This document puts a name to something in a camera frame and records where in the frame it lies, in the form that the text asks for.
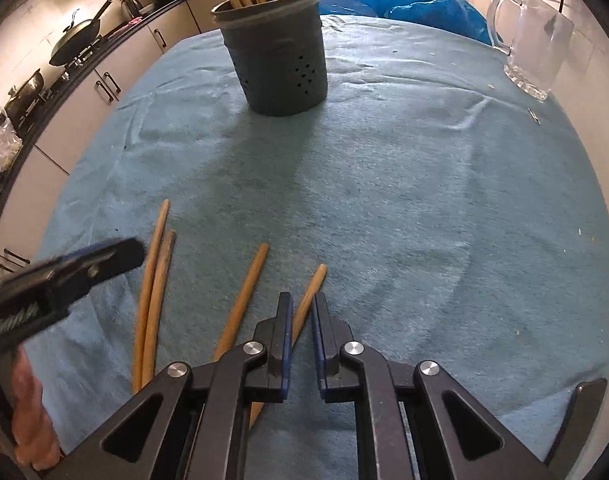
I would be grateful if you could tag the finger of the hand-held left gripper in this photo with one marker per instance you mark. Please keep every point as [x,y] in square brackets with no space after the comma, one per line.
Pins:
[114,255]

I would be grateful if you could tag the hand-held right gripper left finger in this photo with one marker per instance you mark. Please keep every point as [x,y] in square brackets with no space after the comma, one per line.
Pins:
[284,340]

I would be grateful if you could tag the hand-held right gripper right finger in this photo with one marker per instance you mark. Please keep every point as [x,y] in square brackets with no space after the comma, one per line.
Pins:
[320,345]

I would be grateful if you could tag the dark-stained bamboo chopstick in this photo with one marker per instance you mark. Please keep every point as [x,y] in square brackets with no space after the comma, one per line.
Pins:
[159,300]

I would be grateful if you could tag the dark grey utensil holder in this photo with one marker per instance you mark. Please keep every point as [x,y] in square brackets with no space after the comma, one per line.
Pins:
[274,55]

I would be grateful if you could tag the person's left hand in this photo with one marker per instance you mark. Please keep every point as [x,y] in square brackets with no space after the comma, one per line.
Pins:
[32,410]

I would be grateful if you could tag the blue-green table cloth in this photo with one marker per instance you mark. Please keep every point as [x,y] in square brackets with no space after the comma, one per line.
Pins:
[384,220]

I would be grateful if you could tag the beige kitchen cabinets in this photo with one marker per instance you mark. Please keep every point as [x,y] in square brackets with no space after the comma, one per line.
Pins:
[74,110]

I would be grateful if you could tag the clear plastic food bag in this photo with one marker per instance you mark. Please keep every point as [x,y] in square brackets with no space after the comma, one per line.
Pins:
[2,140]

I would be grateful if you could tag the steel cooking pot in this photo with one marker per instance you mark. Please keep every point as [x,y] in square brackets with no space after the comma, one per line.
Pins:
[27,92]

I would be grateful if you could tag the black kitchen countertop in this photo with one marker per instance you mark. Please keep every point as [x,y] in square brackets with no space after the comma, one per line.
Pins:
[109,42]

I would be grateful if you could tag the black wok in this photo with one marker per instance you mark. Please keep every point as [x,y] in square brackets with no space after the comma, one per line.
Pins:
[77,40]

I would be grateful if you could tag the pink rag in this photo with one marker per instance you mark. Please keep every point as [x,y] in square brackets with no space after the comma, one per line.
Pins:
[134,22]

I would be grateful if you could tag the steel kettle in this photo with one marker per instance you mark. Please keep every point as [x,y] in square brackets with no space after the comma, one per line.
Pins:
[130,6]

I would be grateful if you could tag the dark grey curved object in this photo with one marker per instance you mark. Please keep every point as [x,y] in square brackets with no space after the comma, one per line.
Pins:
[579,420]

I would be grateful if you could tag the small dark pin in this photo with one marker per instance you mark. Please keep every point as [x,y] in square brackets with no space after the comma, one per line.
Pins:
[534,116]

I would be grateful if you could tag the clear glass mug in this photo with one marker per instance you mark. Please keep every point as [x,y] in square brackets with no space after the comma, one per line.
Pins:
[531,45]

